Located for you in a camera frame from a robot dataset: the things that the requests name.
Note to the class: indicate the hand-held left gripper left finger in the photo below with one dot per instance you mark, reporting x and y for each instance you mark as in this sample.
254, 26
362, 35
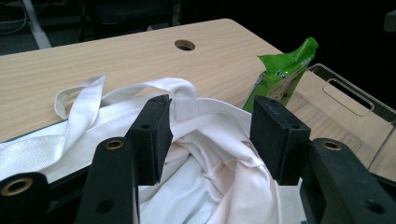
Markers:
152, 140

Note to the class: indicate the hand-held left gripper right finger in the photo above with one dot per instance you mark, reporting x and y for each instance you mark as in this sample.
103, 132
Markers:
277, 137

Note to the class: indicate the green snack packet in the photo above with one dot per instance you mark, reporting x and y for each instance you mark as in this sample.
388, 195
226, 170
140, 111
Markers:
281, 71

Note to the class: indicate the clear plastic container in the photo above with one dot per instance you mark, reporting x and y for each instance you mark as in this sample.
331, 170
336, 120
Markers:
345, 124

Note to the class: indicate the white tote bag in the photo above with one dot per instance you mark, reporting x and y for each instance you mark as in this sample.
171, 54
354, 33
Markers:
214, 186

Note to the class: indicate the white desk leg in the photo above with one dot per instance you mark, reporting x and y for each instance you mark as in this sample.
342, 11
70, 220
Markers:
35, 25

